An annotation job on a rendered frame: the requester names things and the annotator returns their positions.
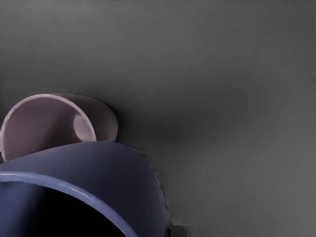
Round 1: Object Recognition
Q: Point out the mauve pink cup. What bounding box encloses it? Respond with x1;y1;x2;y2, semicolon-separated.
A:
0;93;119;163

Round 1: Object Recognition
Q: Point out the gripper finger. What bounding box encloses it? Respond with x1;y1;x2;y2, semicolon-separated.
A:
170;224;191;237

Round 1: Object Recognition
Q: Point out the dark blue cup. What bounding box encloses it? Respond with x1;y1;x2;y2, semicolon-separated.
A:
0;141;171;237

